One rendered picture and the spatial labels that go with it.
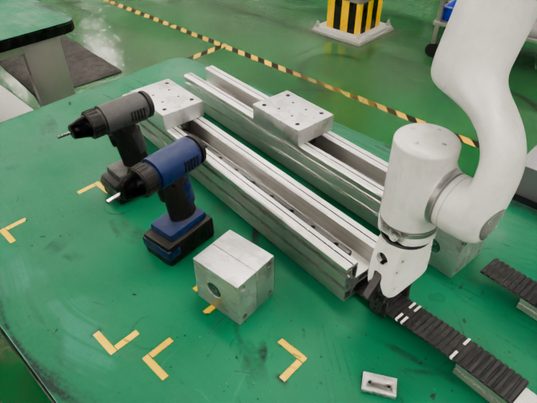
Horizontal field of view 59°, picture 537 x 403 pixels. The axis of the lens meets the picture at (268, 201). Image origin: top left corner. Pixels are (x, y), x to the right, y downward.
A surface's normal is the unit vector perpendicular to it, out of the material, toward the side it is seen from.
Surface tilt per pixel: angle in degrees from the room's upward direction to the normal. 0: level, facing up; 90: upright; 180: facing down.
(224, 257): 0
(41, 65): 90
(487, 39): 74
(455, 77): 69
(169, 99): 0
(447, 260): 90
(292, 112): 0
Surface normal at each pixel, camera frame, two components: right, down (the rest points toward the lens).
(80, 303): 0.00, -0.77
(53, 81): 0.72, 0.44
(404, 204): -0.66, 0.51
